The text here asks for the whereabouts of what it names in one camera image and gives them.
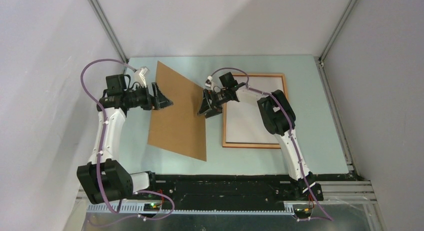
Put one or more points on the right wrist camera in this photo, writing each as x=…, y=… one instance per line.
x=209, y=83

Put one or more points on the brown backing board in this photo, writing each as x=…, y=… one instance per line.
x=178, y=128

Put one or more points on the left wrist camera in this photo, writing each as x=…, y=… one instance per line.
x=140, y=76

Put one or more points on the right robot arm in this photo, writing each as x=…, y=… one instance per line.
x=277, y=117

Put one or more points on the left aluminium corner post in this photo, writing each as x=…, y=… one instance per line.
x=108, y=29

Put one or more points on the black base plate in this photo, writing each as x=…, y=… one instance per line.
x=227, y=192

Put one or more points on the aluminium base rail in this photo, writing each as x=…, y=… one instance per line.
x=331, y=186

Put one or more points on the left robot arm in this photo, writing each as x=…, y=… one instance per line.
x=103, y=178

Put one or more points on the right aluminium corner post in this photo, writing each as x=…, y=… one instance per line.
x=337, y=30

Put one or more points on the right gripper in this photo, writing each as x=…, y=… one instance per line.
x=205, y=106

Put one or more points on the grey slotted cable duct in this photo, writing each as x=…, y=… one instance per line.
x=147, y=208

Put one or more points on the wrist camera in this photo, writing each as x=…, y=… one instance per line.
x=140, y=76
x=209, y=83

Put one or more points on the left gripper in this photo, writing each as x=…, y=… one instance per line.
x=162, y=102

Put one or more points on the aluminium corner post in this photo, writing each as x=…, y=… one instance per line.
x=108, y=29
x=337, y=30

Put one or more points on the wooden picture frame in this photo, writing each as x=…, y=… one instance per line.
x=251, y=146

